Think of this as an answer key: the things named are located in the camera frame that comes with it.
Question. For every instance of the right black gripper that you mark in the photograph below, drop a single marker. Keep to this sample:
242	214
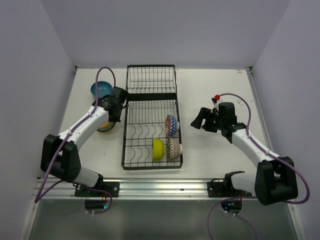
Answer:
205	112

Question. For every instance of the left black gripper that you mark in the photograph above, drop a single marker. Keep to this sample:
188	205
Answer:
115	119

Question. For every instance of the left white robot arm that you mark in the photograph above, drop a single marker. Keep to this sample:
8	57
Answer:
60	153

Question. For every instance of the blue ceramic bowl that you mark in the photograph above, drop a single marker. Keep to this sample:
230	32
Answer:
103	88

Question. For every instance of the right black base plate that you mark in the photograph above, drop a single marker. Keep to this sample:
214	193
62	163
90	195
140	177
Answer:
217	188

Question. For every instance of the brown scale patterned bowl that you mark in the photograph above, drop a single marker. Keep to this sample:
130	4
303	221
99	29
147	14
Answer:
173	149

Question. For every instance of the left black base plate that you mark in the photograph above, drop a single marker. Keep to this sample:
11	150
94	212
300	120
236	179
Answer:
112	187

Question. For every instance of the aluminium mounting rail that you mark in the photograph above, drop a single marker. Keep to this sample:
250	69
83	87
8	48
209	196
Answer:
136	189

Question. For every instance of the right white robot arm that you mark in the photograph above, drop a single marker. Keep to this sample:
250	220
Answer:
274	179

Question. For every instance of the lime yellow bowl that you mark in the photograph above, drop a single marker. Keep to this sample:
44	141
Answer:
158	149

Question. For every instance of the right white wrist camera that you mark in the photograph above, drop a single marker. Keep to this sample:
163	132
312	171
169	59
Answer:
216	100

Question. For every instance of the black wire dish rack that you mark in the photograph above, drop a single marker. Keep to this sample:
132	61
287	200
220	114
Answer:
152	97

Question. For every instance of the blue zigzag patterned bowl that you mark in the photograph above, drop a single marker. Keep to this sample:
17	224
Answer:
172	125

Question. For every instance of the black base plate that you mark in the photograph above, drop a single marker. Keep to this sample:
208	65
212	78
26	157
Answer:
217	188
112	187

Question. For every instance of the pale grey-green bowl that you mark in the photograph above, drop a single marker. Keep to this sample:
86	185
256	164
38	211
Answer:
106	129

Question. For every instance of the orange ceramic bowl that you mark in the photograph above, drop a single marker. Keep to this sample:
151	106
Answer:
108	125

